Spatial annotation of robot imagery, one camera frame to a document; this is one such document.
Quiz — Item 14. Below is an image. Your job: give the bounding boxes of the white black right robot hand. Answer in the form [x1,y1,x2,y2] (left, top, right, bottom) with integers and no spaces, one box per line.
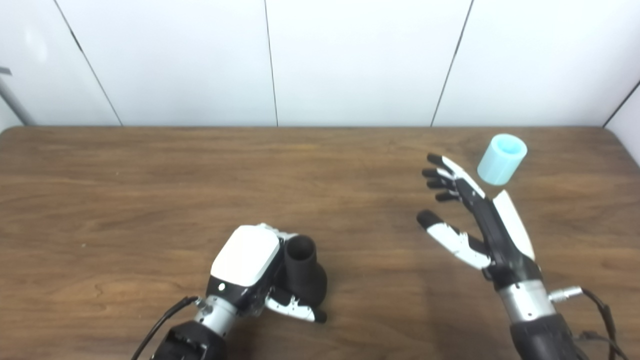
[416,153,543,292]

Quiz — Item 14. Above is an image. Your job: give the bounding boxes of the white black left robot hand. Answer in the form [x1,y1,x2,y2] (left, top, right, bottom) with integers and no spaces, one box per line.
[206,223,328,323]

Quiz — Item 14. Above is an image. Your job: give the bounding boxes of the black flared nozzle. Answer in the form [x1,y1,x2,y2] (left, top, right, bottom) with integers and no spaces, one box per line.
[284,235,329,308]

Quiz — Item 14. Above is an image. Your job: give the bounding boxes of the light-blue hose piece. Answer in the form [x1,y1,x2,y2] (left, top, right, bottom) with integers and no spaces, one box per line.
[476,133,528,187]

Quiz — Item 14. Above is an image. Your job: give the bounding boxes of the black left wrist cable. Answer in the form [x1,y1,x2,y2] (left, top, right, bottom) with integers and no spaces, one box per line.
[131,296,203,360]

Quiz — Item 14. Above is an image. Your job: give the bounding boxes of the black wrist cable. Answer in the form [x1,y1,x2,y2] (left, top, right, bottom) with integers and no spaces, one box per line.
[131,296,203,360]
[548,286,631,360]

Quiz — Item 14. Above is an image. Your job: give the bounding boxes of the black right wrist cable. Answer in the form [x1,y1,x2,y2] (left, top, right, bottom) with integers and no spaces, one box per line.
[548,286,631,360]

